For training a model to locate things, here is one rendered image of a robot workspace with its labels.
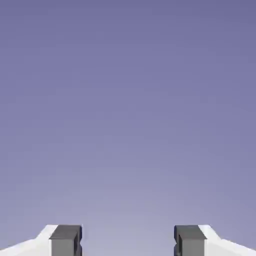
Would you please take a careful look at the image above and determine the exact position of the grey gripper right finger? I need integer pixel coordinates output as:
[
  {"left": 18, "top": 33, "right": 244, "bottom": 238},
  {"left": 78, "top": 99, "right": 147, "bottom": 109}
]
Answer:
[{"left": 173, "top": 224, "right": 256, "bottom": 256}]

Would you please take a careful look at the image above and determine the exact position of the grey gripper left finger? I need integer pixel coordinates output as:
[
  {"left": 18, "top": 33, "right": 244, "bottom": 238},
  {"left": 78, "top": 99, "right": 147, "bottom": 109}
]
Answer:
[{"left": 0, "top": 224, "right": 83, "bottom": 256}]

